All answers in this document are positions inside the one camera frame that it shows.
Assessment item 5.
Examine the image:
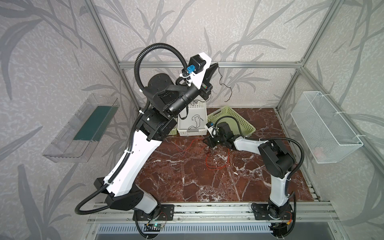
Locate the black thin cable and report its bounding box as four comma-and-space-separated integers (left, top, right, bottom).
187, 114, 205, 131

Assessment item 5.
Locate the red cable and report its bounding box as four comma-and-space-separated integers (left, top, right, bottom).
170, 137, 232, 172

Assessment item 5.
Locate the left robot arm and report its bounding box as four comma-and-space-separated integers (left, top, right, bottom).
75, 63, 219, 216

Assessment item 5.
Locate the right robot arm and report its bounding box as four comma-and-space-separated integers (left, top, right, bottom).
205, 122, 305, 218

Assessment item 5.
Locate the right light green basket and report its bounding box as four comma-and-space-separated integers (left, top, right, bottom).
207, 106, 256, 137

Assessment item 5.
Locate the light green basket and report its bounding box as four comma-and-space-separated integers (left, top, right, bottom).
168, 126, 178, 136
207, 106, 256, 137

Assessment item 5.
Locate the white perforated basket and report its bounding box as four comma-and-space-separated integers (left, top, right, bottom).
177, 100, 208, 137

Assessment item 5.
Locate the left light green basket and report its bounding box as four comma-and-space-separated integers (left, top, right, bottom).
168, 126, 178, 136

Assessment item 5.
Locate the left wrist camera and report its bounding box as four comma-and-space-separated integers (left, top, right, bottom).
180, 53, 212, 90

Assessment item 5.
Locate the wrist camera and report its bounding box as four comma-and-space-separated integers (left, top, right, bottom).
180, 53, 212, 90
205, 122, 218, 138

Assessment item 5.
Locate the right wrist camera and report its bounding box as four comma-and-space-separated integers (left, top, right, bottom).
205, 122, 218, 138

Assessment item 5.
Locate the left arm conduit hose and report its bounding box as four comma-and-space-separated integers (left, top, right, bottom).
74, 42, 189, 216

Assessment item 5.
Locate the aluminium cage frame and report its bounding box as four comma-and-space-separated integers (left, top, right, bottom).
85, 0, 384, 175

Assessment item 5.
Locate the white wire mesh basket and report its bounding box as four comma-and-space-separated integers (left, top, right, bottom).
291, 91, 364, 164

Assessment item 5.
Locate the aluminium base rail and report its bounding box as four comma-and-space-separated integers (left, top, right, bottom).
87, 202, 340, 224

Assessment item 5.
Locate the clear plastic wall shelf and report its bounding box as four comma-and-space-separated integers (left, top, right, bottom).
43, 94, 120, 163

